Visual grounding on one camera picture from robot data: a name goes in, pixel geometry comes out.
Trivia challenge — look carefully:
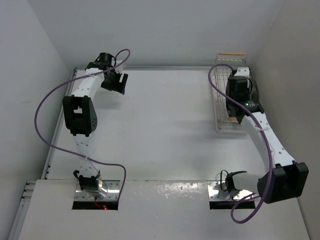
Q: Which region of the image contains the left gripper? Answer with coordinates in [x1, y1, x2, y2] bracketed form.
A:
[101, 69, 128, 95]

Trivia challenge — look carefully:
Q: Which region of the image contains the grey rimmed cream plate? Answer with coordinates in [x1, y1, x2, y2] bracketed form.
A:
[250, 77, 260, 103]

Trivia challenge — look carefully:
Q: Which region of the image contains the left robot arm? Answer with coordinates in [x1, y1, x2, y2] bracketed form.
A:
[62, 52, 128, 199]

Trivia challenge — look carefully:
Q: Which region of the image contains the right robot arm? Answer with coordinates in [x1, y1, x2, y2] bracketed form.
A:
[225, 76, 309, 204]

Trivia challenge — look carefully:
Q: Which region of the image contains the white drip tray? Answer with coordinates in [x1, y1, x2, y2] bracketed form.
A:
[211, 69, 247, 136]

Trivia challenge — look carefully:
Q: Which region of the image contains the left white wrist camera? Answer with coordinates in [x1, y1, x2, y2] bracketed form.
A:
[113, 60, 126, 74]

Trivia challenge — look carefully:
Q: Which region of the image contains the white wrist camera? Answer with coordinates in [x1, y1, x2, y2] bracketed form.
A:
[233, 67, 250, 78]
[113, 60, 126, 74]

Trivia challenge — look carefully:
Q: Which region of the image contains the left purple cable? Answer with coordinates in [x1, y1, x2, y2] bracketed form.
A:
[34, 49, 132, 200]

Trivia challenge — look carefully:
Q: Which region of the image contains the purple cable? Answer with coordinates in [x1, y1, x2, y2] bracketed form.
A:
[34, 49, 132, 200]
[207, 63, 273, 224]

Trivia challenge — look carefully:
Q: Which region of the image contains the white wire dish rack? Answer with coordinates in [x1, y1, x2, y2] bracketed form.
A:
[211, 52, 250, 135]

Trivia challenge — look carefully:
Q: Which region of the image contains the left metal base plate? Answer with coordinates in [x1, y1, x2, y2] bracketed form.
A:
[74, 180, 120, 202]

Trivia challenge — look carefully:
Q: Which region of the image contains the metal base plate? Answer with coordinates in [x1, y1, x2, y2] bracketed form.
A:
[207, 180, 252, 202]
[74, 180, 120, 202]

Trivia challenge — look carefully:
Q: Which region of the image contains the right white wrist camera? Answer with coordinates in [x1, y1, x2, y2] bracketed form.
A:
[233, 67, 250, 78]

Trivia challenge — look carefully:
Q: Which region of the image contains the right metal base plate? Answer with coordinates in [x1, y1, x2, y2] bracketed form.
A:
[207, 180, 252, 202]

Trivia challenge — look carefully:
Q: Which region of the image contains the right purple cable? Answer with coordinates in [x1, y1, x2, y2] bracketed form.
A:
[207, 63, 273, 224]

